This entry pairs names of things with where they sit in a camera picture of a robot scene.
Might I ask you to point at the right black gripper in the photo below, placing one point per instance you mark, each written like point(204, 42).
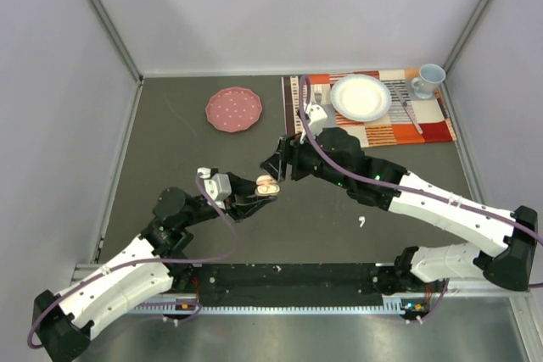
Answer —
point(289, 152)

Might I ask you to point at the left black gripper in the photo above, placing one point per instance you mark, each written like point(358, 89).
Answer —
point(242, 203)

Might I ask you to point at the white earbud charging case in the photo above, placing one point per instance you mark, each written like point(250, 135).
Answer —
point(266, 186)

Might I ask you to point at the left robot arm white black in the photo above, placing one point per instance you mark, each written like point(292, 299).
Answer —
point(65, 323)

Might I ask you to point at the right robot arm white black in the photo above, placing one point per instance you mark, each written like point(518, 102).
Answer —
point(499, 245)

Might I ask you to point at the pink polka dot plate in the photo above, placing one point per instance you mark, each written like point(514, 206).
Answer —
point(233, 109)

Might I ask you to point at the white paper plate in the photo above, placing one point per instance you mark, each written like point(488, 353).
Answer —
point(361, 98)

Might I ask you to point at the patchwork colourful placemat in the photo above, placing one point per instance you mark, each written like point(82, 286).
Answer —
point(395, 128)

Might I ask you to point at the light blue mug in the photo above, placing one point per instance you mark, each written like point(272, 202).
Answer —
point(428, 79)

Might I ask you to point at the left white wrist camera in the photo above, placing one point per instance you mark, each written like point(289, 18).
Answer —
point(217, 185)

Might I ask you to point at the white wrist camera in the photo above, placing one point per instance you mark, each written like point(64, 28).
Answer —
point(315, 119)
point(217, 185)

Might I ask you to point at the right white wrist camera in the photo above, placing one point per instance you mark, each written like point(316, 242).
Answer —
point(315, 119)

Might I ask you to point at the pink handled fork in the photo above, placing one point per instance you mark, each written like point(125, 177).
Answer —
point(318, 93)

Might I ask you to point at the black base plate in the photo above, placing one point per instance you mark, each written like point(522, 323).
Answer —
point(295, 284)

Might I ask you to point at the pink handled knife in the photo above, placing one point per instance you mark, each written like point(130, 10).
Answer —
point(407, 109)

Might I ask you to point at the aluminium frame rail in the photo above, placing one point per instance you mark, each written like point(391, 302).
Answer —
point(90, 281)

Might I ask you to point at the grey slotted cable duct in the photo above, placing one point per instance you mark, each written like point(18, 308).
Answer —
point(387, 306)

